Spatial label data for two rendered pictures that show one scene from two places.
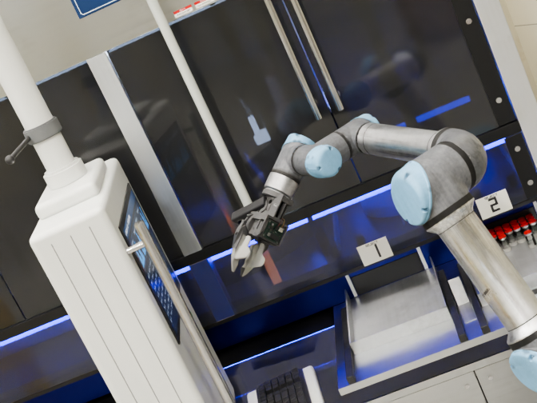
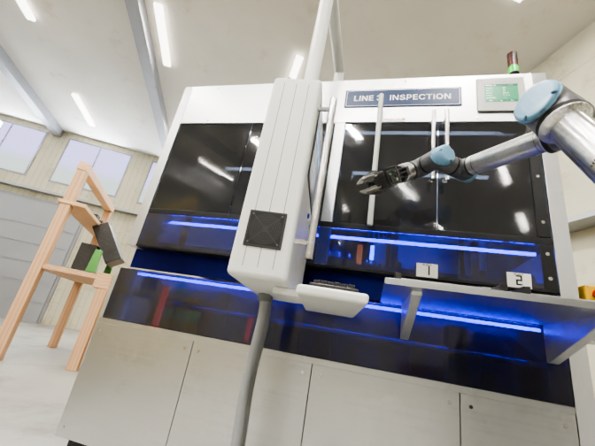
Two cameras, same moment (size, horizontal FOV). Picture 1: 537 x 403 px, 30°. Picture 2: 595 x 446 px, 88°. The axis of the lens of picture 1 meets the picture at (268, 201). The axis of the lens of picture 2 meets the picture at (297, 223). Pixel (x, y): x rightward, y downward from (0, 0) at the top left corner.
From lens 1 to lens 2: 183 cm
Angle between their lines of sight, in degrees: 37
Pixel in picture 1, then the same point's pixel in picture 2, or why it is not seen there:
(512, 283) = not seen: outside the picture
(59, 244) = (289, 84)
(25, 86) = (315, 70)
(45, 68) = not seen: hidden behind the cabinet
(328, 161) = (447, 151)
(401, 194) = (529, 98)
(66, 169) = not seen: hidden behind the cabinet
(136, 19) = (367, 115)
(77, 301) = (274, 112)
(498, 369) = (479, 403)
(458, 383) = (444, 396)
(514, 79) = (557, 214)
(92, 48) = (341, 119)
